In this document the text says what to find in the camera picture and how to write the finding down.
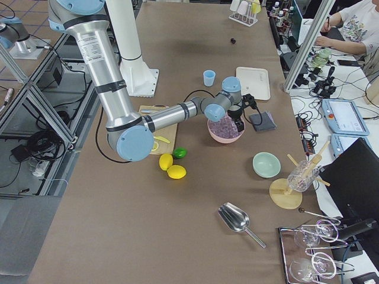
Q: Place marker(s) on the pink bowl of ice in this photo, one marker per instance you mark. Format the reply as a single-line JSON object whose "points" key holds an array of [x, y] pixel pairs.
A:
{"points": [[224, 131]]}

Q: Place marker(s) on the teach pendant upper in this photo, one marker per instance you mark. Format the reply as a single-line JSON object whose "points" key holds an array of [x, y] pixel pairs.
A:
{"points": [[343, 117]]}

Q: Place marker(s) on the lemon slice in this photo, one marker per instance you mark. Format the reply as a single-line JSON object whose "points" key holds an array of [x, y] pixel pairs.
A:
{"points": [[155, 146]]}

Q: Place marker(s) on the wine glass lower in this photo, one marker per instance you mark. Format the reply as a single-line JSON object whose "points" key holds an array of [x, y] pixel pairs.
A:
{"points": [[316, 269]]}

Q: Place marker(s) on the clear textured glass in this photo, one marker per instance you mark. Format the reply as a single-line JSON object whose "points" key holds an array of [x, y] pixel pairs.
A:
{"points": [[302, 176]]}

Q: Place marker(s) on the small blue cup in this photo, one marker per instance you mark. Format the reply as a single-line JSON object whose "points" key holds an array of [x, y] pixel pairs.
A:
{"points": [[208, 77]]}

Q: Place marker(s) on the aluminium frame post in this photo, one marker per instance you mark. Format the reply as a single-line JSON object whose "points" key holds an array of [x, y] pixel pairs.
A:
{"points": [[310, 38]]}

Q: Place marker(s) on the white wire cup rack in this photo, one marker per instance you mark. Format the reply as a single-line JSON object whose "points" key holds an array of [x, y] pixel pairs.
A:
{"points": [[245, 12]]}

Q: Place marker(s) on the yellow lemon far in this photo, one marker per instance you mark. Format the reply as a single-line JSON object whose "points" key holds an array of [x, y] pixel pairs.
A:
{"points": [[166, 161]]}

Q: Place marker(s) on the yellow lemon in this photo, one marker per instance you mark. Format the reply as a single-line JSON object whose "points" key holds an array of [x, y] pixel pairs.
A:
{"points": [[166, 161], [176, 172]]}

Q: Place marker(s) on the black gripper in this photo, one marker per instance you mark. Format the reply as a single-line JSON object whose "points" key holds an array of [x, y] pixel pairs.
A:
{"points": [[235, 113]]}

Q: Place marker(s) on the green ceramic bowl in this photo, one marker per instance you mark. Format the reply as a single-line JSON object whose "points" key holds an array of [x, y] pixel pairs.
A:
{"points": [[266, 165]]}

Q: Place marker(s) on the wine glass rack tray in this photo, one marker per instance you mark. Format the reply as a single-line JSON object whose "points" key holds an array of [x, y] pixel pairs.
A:
{"points": [[307, 253]]}

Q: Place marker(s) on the teach pendant lower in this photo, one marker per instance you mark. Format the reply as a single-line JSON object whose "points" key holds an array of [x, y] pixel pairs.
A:
{"points": [[340, 142]]}

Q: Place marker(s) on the yellow plastic knife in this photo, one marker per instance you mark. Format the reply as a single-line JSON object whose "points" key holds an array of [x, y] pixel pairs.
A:
{"points": [[162, 139]]}

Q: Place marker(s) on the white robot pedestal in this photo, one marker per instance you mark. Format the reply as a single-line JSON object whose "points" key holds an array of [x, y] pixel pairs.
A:
{"points": [[140, 79]]}

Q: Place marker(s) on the metal ice scoop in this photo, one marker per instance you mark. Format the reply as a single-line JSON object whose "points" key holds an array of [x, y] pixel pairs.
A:
{"points": [[238, 221]]}

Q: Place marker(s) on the wooden cutting board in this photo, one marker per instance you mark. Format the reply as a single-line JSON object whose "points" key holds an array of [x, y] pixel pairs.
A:
{"points": [[168, 133]]}

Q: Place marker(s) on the grey folded cloth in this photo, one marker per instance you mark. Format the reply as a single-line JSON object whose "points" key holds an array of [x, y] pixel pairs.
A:
{"points": [[263, 121]]}

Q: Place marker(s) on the black monitor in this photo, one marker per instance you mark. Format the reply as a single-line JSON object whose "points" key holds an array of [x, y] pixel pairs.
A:
{"points": [[353, 178]]}

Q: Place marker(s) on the cream rabbit tray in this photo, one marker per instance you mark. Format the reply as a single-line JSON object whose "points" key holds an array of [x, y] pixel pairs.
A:
{"points": [[254, 81]]}

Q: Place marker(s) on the teach pendant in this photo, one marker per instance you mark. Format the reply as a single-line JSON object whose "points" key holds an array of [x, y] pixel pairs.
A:
{"points": [[340, 142], [343, 117]]}

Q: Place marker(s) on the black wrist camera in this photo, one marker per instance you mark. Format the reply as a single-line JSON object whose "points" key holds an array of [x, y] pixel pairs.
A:
{"points": [[248, 101]]}

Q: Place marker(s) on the yellow lemon near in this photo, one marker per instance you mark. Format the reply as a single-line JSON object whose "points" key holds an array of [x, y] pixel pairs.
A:
{"points": [[176, 172]]}

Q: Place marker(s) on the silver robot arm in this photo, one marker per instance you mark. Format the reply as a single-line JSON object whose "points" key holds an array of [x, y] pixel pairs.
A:
{"points": [[87, 22]]}

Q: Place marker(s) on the person in white shirt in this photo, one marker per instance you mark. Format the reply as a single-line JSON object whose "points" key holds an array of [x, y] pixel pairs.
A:
{"points": [[359, 28]]}

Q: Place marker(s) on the wine glass upper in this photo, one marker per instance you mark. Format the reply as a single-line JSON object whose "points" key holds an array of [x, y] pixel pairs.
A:
{"points": [[310, 236]]}

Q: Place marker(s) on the green lime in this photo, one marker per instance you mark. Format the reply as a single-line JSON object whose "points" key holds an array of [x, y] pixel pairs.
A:
{"points": [[179, 153]]}

